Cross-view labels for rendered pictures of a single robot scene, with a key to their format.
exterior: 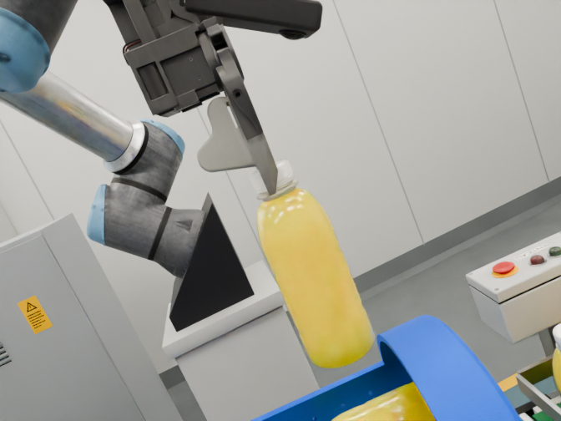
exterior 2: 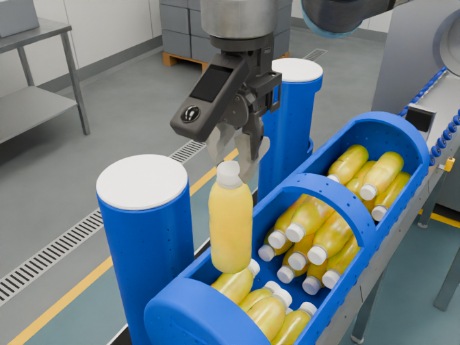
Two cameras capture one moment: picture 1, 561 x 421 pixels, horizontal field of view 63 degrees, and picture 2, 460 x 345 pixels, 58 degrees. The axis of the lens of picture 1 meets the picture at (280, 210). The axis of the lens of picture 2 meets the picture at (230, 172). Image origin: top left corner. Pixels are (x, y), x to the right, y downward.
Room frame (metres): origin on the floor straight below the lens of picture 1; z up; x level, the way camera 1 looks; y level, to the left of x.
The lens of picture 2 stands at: (0.74, -0.39, 1.81)
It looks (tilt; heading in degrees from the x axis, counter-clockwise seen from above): 36 degrees down; 129
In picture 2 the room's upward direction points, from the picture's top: straight up
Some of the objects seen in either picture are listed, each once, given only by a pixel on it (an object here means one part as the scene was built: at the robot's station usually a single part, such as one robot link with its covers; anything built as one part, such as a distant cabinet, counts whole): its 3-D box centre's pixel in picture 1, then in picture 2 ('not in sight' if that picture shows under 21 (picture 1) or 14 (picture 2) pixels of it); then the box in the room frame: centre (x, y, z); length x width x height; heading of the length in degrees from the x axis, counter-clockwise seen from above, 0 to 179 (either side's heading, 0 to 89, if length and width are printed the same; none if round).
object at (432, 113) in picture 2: not in sight; (416, 126); (0.40, 1.16, 1.00); 0.10 x 0.04 x 0.15; 2
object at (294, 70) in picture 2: not in sight; (293, 69); (-0.25, 1.29, 1.03); 0.28 x 0.28 x 0.01
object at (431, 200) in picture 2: not in sight; (437, 186); (0.44, 1.87, 0.31); 0.06 x 0.06 x 0.63; 2
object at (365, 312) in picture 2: not in sight; (369, 296); (0.47, 0.88, 0.31); 0.06 x 0.06 x 0.63; 2
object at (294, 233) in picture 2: not in sight; (294, 234); (0.42, 0.23, 1.15); 0.04 x 0.02 x 0.04; 2
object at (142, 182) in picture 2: not in sight; (142, 180); (-0.13, 0.24, 1.03); 0.28 x 0.28 x 0.01
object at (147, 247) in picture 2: not in sight; (157, 275); (-0.13, 0.24, 0.59); 0.28 x 0.28 x 0.88
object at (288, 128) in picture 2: not in sight; (286, 147); (-0.25, 1.29, 0.59); 0.28 x 0.28 x 0.88
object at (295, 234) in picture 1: (310, 269); (231, 221); (0.42, 0.00, 1.35); 0.07 x 0.07 x 0.19
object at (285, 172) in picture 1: (270, 173); (230, 171); (0.42, -0.01, 1.45); 0.04 x 0.04 x 0.02
